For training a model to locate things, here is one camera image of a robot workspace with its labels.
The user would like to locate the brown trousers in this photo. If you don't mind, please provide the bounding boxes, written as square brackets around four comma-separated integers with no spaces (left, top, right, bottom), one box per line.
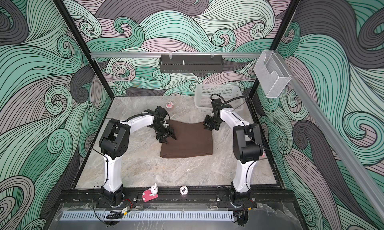
[160,120,213,159]

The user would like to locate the white plastic laundry basket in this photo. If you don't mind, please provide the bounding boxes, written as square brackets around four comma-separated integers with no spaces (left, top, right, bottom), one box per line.
[194,84,242,114]

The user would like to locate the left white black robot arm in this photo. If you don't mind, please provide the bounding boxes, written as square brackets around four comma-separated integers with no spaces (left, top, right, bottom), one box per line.
[99,106,177,207]

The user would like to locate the clear acrylic wall box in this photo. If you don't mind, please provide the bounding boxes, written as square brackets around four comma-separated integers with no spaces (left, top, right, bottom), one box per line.
[254,50,291,98]

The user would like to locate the aluminium wall rail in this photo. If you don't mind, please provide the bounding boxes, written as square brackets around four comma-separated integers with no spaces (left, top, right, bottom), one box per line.
[90,51,261,59]

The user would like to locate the white slotted cable duct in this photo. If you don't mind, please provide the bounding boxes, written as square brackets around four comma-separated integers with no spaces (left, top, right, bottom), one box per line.
[59,210,235,222]

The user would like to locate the small pink white cupcake toy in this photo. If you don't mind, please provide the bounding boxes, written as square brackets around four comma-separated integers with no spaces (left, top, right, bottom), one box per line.
[166,101,174,109]

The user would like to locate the black perforated wall tray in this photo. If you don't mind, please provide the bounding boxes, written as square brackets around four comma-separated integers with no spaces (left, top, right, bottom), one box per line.
[159,55,224,74]

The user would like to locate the black front mounting rail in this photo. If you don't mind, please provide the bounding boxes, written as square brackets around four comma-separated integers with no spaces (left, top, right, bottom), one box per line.
[58,186,296,208]

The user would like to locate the pink card with bunny figure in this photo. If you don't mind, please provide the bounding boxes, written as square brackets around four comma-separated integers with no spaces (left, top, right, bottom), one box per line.
[142,183,159,202]

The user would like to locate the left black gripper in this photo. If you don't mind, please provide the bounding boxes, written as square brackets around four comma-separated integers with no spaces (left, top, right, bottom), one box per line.
[152,123,177,143]

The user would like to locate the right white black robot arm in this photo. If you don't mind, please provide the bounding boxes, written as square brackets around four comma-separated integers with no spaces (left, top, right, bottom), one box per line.
[204,93,273,208]

